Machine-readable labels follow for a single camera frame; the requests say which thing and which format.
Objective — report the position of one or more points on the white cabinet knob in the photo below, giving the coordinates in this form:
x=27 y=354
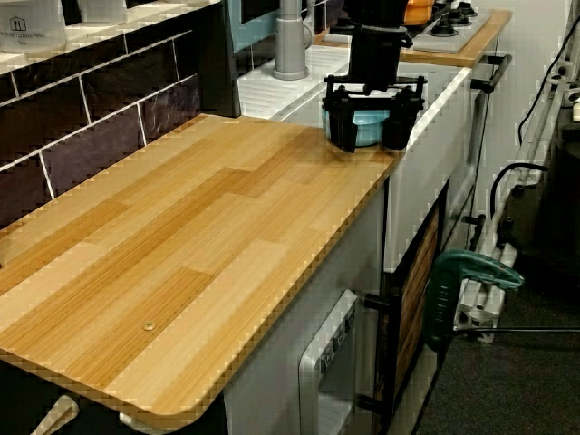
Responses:
x=56 y=414

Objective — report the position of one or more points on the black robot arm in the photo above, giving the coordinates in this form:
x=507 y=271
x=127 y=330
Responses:
x=378 y=11

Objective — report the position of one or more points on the light blue bowl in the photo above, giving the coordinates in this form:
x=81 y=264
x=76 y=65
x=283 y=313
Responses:
x=369 y=129

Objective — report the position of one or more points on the cream shelf ledge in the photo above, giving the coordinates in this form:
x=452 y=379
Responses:
x=136 y=25

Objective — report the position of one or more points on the grey toy stove top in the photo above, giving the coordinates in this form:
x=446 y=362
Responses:
x=457 y=38

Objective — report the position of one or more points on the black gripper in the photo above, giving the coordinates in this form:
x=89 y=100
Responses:
x=375 y=54

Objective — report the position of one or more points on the dark tiled backsplash panel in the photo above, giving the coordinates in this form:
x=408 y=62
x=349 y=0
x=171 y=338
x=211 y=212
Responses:
x=90 y=118

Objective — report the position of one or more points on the grey dishwasher front panel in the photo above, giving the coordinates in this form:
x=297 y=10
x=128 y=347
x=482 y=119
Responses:
x=333 y=353

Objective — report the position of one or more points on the grey toy faucet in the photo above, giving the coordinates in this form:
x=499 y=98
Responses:
x=290 y=41

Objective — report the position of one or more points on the aluminium frame rail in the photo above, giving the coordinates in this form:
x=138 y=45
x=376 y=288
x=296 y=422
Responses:
x=489 y=272

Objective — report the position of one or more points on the orange toy pot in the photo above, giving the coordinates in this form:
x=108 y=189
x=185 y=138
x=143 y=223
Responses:
x=419 y=11

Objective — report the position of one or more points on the white plastic jar with lid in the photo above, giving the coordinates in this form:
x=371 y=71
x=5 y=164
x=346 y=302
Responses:
x=31 y=27
x=103 y=10

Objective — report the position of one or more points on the small brass screw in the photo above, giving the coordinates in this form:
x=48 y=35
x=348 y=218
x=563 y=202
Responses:
x=148 y=325

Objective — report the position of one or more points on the green clamp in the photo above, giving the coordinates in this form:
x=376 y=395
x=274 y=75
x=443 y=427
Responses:
x=446 y=299

